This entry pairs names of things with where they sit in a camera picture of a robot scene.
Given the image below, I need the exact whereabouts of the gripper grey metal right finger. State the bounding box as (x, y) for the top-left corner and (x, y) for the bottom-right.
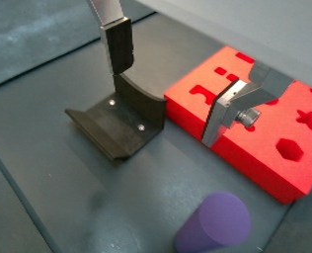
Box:
(200, 62), (291, 147)

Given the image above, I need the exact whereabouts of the black curved holder stand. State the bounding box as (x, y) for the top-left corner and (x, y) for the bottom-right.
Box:
(64, 74), (164, 160)

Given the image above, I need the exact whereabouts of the gripper black and silver left finger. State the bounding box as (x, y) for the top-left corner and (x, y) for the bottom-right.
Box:
(86, 0), (134, 75)

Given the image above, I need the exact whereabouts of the purple foam cylinder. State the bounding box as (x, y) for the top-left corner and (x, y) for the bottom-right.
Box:
(174, 192), (251, 253)

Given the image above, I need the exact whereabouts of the red shape sorter board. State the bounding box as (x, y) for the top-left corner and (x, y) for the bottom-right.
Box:
(163, 46), (312, 204)

